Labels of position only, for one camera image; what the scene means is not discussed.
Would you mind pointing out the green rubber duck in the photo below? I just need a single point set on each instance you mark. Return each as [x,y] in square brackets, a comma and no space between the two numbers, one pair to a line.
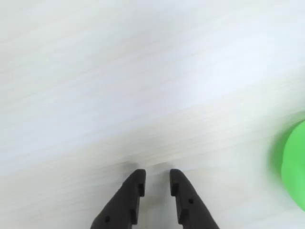
[295,167]

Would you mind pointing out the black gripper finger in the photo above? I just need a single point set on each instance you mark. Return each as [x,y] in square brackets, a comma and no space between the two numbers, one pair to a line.
[119,210]
[193,210]

